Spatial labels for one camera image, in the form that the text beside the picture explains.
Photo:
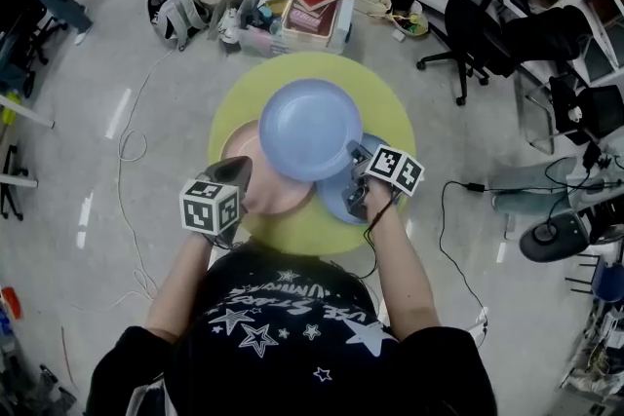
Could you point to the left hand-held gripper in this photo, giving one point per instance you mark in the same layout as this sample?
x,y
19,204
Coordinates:
x,y
207,212

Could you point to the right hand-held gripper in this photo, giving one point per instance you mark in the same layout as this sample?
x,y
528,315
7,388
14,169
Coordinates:
x,y
395,170

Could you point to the blue big plate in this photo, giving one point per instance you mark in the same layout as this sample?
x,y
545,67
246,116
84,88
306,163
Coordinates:
x,y
331,200
307,126

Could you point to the pink big plate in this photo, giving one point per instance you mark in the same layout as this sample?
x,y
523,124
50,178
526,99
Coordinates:
x,y
273,195

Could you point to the person's left forearm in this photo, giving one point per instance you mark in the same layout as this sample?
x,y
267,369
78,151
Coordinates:
x,y
178,287

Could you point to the person's right forearm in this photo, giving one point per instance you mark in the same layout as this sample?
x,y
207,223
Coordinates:
x,y
407,277

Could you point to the round table with green cloth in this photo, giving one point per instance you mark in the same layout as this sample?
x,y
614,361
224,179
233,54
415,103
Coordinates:
x,y
302,234

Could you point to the beige plastic bin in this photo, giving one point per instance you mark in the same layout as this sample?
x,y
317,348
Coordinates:
x,y
307,39

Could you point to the round tray with yellow toys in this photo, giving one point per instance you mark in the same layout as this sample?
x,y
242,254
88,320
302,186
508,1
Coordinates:
x,y
409,24

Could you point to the clear plastic storage bin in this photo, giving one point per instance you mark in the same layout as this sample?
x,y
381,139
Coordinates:
x,y
253,41

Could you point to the black office chair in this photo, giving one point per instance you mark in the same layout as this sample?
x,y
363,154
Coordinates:
x,y
468,29

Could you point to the person's black star-print shirt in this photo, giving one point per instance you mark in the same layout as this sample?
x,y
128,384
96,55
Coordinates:
x,y
292,370

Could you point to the black tripod stand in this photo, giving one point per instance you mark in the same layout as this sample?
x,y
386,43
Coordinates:
x,y
12,195

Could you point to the grey backpack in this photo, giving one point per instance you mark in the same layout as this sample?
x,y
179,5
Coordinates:
x,y
180,17

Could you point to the white power strip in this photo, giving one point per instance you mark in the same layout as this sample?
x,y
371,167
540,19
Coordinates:
x,y
480,319

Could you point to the grey and black machine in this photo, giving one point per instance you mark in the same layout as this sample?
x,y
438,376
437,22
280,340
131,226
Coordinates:
x,y
548,236

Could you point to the white workbench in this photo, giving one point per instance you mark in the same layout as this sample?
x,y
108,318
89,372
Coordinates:
x,y
24,109

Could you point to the red orange tool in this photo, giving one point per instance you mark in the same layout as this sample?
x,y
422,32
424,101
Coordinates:
x,y
12,302

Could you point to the white mug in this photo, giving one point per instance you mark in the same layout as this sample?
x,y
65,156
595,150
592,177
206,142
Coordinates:
x,y
575,113

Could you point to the black mesh visitor chair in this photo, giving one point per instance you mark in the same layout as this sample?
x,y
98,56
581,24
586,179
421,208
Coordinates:
x,y
604,112

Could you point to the blue seat black stool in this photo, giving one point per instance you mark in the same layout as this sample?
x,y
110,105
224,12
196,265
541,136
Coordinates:
x,y
609,280

